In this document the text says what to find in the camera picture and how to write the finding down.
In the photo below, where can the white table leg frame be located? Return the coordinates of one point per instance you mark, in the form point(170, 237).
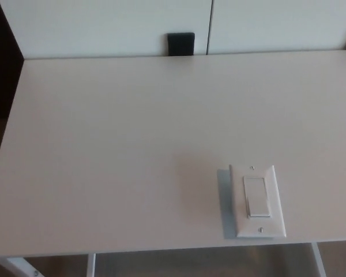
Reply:
point(90, 265)
point(319, 259)

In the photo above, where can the dark brown cabinet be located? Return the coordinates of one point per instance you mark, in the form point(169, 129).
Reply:
point(3, 63)

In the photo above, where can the white partition panel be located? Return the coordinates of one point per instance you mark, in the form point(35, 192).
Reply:
point(89, 26)
point(276, 23)

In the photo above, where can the white light switch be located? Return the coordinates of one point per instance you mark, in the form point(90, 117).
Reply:
point(256, 199)

